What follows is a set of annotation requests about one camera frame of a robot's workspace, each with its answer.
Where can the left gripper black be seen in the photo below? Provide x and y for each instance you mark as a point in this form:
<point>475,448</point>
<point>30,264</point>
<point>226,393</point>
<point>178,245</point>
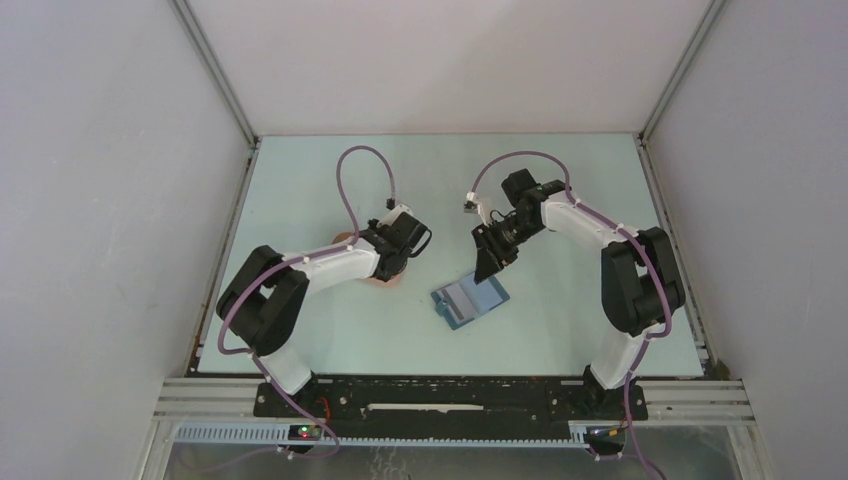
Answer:
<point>380,229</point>

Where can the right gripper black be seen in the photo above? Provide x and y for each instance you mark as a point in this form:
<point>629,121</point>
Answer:
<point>491,257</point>

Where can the blue leather card holder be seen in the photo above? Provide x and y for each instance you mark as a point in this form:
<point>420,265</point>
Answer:
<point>464,301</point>

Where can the pink oval tray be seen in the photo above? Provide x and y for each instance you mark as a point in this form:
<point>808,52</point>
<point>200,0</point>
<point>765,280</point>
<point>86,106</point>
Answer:
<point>395,279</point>

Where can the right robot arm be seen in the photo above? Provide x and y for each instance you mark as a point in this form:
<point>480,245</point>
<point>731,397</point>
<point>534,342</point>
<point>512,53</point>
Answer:
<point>640,283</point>

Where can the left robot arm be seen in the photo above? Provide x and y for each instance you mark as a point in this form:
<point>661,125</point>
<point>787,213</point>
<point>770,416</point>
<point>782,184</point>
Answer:
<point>263,301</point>

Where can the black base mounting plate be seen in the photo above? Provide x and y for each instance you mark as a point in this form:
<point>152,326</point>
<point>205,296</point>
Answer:
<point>473,408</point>

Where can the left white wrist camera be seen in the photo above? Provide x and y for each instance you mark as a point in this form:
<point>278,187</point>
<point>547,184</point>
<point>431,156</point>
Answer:
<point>399,210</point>

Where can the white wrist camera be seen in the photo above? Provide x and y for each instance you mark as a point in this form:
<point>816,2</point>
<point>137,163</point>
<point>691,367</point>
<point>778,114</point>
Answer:
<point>399,210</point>
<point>480,206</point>

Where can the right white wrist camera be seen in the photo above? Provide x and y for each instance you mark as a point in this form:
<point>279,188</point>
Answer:
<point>480,206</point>

